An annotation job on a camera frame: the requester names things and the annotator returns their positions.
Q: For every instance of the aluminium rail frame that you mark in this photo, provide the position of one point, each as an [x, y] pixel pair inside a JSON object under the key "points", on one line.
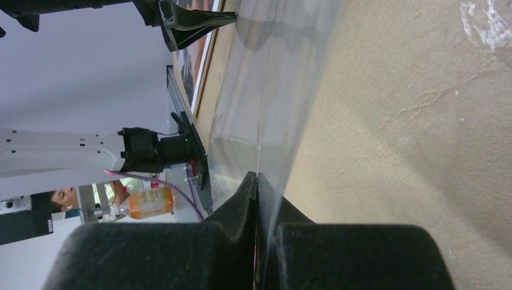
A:
{"points": [[177, 93]]}

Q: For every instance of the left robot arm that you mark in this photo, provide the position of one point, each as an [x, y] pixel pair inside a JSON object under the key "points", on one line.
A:
{"points": [[136, 149]]}

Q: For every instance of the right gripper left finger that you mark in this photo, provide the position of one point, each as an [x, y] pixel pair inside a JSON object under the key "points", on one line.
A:
{"points": [[217, 253]]}

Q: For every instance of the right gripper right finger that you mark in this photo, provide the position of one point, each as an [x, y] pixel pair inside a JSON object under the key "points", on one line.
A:
{"points": [[296, 253]]}

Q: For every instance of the orange drink bottle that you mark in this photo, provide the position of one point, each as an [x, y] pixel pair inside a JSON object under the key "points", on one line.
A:
{"points": [[147, 204]]}

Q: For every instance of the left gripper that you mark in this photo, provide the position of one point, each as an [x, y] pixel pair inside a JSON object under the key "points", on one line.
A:
{"points": [[80, 8]]}

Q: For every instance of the person in background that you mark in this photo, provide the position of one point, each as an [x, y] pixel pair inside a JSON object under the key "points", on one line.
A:
{"points": [[65, 200]]}

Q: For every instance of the glossy photo print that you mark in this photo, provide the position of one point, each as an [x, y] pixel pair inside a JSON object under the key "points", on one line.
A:
{"points": [[191, 60]]}

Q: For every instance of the clear acrylic sheet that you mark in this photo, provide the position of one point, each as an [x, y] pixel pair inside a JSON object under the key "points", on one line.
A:
{"points": [[277, 57]]}

